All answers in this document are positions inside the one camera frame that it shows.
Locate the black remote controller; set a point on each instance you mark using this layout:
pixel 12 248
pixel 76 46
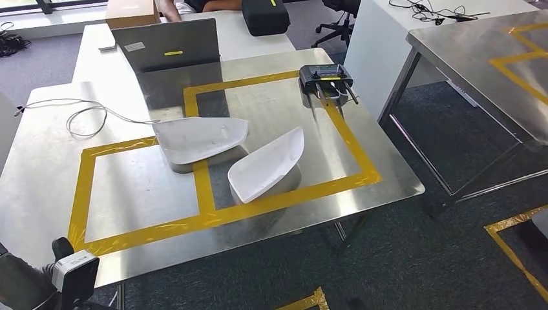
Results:
pixel 325 77

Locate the stainless steel table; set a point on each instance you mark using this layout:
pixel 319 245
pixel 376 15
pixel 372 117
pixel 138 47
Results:
pixel 462 68
pixel 299 214

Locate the white convex shell part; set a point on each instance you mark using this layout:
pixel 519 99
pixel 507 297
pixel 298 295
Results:
pixel 197 139

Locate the white cabinet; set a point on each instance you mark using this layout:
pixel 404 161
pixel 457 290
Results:
pixel 368 55

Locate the yellow tape single rectangle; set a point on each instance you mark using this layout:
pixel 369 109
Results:
pixel 509 72

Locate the white desk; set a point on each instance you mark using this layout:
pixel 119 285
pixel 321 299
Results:
pixel 257 45

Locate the person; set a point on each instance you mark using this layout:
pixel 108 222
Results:
pixel 214 6

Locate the black office chair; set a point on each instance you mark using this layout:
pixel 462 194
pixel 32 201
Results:
pixel 338 23

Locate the cardboard box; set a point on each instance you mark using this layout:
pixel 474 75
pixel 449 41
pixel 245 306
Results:
pixel 130 13

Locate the yellow tape square outline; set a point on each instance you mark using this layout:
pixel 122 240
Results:
pixel 310 301
pixel 513 256

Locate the white board panel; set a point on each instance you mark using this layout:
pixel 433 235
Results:
pixel 7 128

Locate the white concave shell part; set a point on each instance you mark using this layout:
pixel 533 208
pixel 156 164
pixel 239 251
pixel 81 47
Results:
pixel 265 167

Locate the black bag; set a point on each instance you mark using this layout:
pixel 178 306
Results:
pixel 265 17

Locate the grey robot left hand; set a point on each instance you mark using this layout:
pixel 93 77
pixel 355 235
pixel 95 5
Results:
pixel 23 282

